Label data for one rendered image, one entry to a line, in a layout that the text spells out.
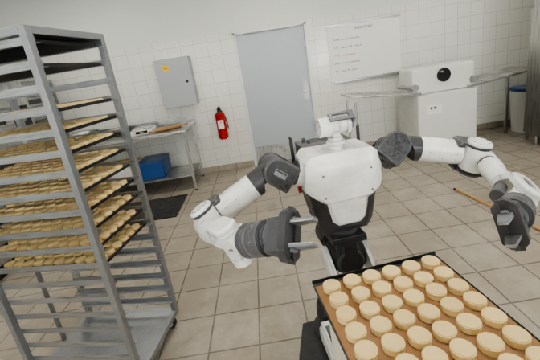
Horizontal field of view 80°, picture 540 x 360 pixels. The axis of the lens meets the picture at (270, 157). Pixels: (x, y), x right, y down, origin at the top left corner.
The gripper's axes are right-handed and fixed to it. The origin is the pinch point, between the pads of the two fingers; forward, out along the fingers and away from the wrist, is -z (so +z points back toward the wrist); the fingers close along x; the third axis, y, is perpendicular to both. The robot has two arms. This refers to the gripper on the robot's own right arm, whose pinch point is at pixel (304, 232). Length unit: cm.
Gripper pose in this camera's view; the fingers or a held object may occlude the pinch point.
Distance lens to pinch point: 72.8
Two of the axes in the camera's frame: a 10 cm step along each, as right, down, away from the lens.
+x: 0.8, -8.9, 4.5
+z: -7.3, 2.5, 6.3
